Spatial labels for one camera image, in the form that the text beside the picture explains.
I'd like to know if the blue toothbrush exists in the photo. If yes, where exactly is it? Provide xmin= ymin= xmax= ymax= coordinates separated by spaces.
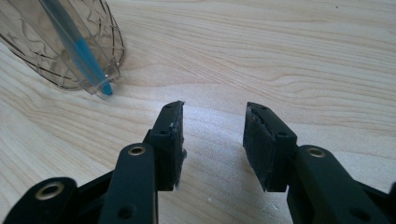
xmin=38 ymin=0 xmax=114 ymax=97

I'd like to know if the clear glass mug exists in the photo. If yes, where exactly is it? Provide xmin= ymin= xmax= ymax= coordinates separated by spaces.
xmin=0 ymin=0 xmax=127 ymax=96

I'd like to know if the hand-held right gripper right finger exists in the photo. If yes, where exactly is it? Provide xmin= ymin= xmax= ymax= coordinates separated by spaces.
xmin=242 ymin=101 xmax=390 ymax=224

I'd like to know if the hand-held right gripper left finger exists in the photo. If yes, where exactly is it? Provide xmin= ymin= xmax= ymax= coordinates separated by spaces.
xmin=98 ymin=100 xmax=188 ymax=224

